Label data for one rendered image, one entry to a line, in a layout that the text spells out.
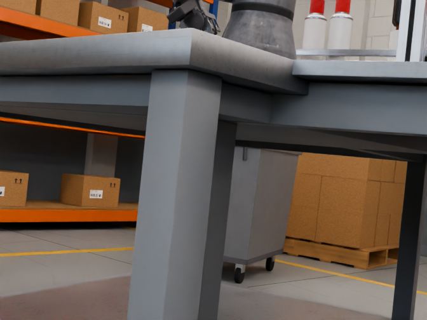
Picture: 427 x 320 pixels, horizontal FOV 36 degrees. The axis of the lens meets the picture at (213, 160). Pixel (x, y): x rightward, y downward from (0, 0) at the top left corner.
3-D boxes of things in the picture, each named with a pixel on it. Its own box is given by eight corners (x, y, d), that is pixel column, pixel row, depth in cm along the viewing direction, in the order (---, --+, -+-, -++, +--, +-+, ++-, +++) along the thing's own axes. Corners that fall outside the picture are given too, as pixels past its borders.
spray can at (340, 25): (349, 90, 149) (358, 1, 149) (341, 87, 145) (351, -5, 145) (327, 89, 152) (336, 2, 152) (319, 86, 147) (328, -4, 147)
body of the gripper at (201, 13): (222, 33, 171) (207, -6, 174) (206, 26, 164) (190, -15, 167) (199, 47, 175) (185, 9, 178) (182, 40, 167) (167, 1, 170)
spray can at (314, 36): (323, 89, 153) (332, 2, 153) (315, 86, 148) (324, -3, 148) (302, 89, 155) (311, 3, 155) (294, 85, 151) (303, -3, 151)
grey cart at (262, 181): (203, 256, 454) (216, 120, 454) (290, 271, 430) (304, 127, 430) (142, 272, 372) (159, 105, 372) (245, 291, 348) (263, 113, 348)
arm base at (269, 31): (309, 73, 122) (318, 21, 122) (267, 55, 110) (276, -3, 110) (244, 70, 131) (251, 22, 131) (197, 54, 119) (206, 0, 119)
